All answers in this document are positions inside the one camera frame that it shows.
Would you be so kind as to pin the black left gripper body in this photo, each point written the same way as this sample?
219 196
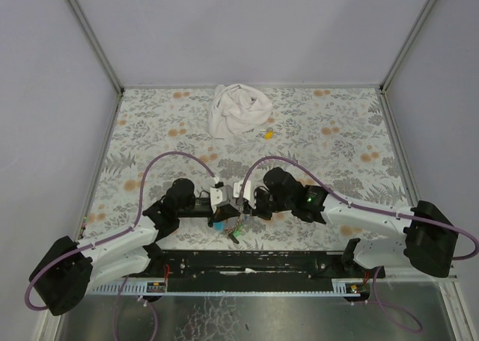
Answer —
223 212

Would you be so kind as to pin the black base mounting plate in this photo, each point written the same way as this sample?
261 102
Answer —
252 271

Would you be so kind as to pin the key with yellow tag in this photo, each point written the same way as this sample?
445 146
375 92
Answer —
267 133

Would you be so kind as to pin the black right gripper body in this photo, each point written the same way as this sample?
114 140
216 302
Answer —
257 203

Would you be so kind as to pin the crumpled white cloth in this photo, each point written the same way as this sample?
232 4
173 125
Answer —
236 109

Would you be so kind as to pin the floral patterned table mat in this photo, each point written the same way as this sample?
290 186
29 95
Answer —
338 136

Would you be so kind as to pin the blue keyring holder with rings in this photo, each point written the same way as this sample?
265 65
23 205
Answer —
229 225

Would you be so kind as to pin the key with black tag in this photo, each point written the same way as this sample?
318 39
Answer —
232 237

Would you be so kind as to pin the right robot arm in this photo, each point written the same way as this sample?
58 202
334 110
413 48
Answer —
421 236

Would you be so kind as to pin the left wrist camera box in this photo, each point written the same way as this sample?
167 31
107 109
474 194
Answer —
220 196

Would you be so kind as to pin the white slotted cable duct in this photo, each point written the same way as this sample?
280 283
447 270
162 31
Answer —
131 287

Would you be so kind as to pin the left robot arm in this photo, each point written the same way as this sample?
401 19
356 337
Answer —
70 269

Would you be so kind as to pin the key with green tag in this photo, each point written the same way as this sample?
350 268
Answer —
237 231

